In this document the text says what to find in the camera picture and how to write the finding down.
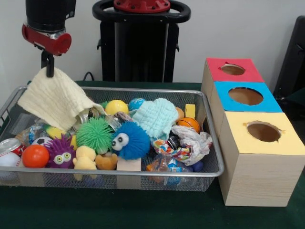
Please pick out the white baseball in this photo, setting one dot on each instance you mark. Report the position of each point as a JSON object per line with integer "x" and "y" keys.
{"x": 9, "y": 159}

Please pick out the cream muslin cloth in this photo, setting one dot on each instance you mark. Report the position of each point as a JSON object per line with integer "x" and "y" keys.
{"x": 57, "y": 100}

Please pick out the red robot base mount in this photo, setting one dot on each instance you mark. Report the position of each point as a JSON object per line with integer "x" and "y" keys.
{"x": 143, "y": 6}

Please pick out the purple spiky monster toy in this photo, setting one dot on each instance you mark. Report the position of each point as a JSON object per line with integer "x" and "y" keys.
{"x": 60, "y": 152}

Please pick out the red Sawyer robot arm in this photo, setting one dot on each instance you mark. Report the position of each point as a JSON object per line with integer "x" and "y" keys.
{"x": 47, "y": 14}

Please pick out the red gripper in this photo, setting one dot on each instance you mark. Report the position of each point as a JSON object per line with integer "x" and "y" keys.
{"x": 47, "y": 44}

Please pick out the wooden three-hole box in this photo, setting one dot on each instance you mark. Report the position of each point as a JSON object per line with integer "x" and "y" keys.
{"x": 257, "y": 181}

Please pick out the dark green table cloth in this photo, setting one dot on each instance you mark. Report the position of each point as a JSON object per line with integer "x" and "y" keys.
{"x": 119, "y": 210}
{"x": 297, "y": 100}

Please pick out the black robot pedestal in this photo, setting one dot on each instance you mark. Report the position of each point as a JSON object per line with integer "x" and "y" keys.
{"x": 140, "y": 47}

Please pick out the yellow plush duck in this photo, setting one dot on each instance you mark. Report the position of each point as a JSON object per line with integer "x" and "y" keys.
{"x": 84, "y": 158}

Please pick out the green spiky rubber ball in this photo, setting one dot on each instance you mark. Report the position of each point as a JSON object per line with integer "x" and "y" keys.
{"x": 95, "y": 134}

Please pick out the silver mesh bin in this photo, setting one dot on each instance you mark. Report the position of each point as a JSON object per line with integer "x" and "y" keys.
{"x": 59, "y": 182}

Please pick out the light blue fluffy cloth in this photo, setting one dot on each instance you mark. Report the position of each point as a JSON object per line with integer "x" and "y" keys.
{"x": 157, "y": 117}

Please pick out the orange smooth ball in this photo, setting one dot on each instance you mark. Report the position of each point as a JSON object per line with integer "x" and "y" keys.
{"x": 35, "y": 156}

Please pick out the crumpled white printed cloth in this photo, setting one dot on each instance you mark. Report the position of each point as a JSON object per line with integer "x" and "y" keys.
{"x": 195, "y": 140}

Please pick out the yellow smooth ball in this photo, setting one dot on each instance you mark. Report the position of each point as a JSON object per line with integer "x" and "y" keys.
{"x": 116, "y": 107}

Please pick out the blue spiky rubber ball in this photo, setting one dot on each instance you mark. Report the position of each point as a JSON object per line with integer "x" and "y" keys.
{"x": 135, "y": 143}

